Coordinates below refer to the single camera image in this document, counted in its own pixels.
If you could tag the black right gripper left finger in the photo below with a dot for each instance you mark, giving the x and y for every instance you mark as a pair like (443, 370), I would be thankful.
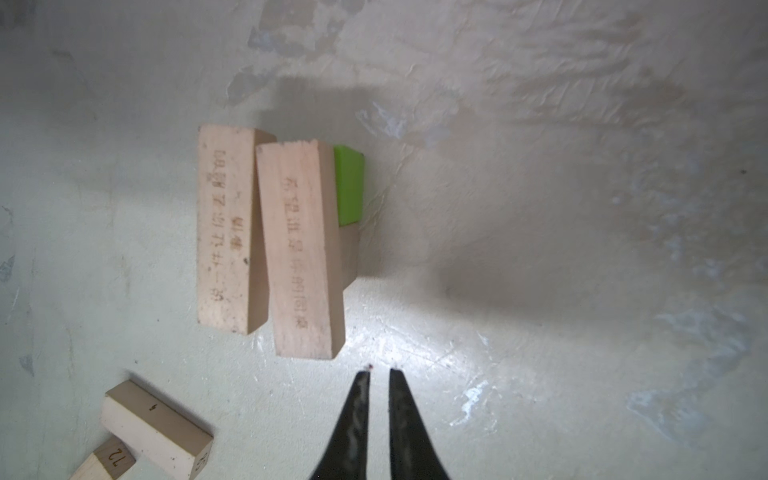
(346, 454)

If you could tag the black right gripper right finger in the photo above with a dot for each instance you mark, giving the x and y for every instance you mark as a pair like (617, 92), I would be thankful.
(412, 455)

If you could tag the natural wood rectangular block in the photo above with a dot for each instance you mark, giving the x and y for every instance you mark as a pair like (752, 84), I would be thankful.
(349, 244)

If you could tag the green wood block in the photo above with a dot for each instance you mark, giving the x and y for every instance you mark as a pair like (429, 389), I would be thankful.
(349, 173)

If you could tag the flat wood plank block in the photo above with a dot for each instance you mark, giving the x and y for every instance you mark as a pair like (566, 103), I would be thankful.
(155, 430)

